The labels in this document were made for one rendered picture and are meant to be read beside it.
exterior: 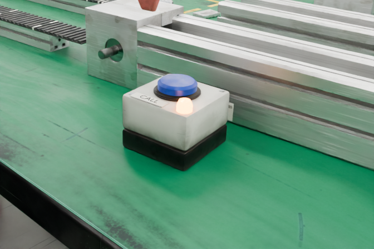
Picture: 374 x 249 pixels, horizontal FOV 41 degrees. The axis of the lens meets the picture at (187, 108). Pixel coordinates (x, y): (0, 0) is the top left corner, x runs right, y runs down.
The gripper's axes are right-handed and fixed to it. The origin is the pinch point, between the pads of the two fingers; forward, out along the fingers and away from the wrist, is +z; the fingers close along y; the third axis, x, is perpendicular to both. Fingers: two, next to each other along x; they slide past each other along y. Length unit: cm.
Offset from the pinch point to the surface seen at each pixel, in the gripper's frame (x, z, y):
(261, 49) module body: -1.4, 9.0, 15.3
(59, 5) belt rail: 51, 15, 30
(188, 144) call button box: -3.9, 13.2, -3.4
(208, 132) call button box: -3.9, 13.3, 0.2
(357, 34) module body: -9.1, 8.2, 27.1
